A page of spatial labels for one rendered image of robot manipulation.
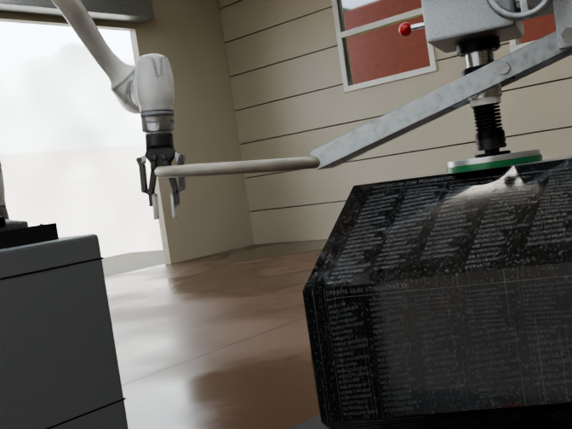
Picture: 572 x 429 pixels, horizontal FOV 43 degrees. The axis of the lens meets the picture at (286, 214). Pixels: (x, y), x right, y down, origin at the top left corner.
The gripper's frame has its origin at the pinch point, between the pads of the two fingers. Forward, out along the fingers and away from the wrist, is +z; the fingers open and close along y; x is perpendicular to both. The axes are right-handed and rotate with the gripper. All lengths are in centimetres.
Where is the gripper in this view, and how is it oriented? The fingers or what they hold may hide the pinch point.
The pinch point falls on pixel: (164, 207)
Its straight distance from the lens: 202.6
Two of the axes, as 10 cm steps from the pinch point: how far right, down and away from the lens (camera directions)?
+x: 1.2, -0.9, 9.9
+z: 0.7, 9.9, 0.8
